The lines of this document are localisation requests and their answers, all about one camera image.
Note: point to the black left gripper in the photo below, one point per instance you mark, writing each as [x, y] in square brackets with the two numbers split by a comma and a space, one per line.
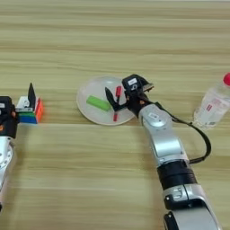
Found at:
[9, 125]

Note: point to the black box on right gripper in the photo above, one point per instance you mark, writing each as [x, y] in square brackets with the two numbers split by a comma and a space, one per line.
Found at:
[128, 85]

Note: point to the clear bottle with red cap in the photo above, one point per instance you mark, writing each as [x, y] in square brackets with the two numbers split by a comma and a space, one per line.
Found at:
[212, 107]

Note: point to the red marker pen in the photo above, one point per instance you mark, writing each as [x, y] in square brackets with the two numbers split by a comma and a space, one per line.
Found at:
[118, 91]

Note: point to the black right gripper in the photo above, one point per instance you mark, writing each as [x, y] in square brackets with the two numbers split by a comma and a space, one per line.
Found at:
[136, 101]

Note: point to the multicoloured puzzle cube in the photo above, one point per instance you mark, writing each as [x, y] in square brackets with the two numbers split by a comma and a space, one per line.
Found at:
[40, 110]

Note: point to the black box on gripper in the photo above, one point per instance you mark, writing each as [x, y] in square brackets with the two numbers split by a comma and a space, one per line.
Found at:
[128, 85]
[7, 109]

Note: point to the white round plate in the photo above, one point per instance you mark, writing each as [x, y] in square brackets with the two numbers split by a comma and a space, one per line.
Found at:
[92, 86]

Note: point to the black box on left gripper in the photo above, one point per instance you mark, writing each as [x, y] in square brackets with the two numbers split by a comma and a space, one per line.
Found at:
[7, 109]

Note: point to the green rectangular block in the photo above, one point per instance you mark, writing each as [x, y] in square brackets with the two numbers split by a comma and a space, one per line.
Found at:
[99, 103]

